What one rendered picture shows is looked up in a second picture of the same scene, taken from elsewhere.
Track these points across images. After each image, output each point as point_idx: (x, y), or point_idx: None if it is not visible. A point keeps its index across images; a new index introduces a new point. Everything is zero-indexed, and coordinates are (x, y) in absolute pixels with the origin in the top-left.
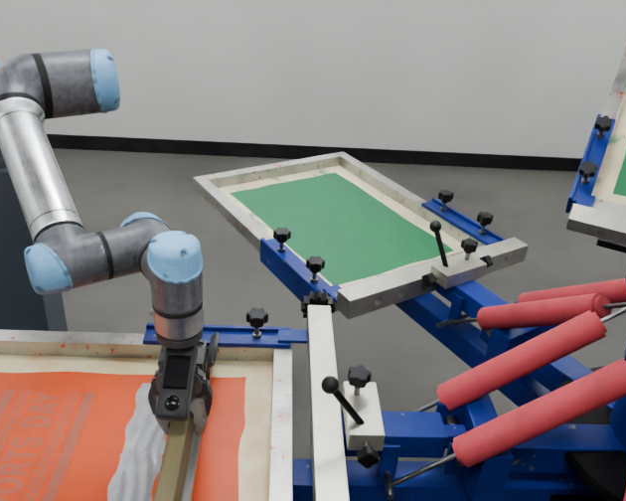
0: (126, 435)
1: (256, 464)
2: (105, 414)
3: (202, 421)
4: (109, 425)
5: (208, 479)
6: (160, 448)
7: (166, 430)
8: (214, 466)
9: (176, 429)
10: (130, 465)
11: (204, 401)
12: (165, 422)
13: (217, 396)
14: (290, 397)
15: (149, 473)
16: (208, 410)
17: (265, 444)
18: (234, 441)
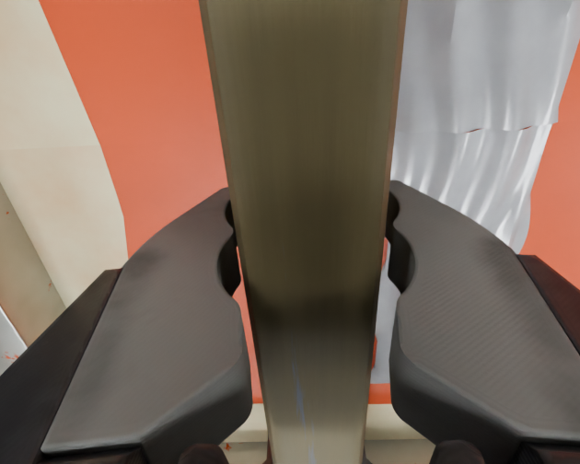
0: (527, 205)
1: (11, 109)
2: None
3: (173, 231)
4: None
5: (176, 8)
6: (400, 157)
7: (398, 181)
8: (174, 86)
9: (322, 77)
10: (526, 51)
11: (51, 411)
12: (418, 213)
13: (249, 355)
14: None
15: (440, 12)
16: (77, 313)
17: (26, 202)
18: (141, 207)
